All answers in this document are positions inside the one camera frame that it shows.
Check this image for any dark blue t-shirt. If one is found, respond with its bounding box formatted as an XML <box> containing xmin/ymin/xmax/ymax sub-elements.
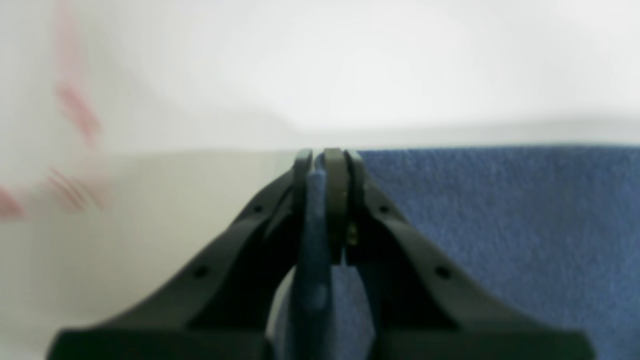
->
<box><xmin>267</xmin><ymin>146</ymin><xmax>640</xmax><ymax>360</ymax></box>

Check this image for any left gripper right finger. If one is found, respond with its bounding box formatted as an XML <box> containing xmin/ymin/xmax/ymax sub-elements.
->
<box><xmin>322</xmin><ymin>148</ymin><xmax>595</xmax><ymax>360</ymax></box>

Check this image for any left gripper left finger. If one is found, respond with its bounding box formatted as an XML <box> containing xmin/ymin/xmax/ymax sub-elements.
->
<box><xmin>47</xmin><ymin>149</ymin><xmax>313</xmax><ymax>360</ymax></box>

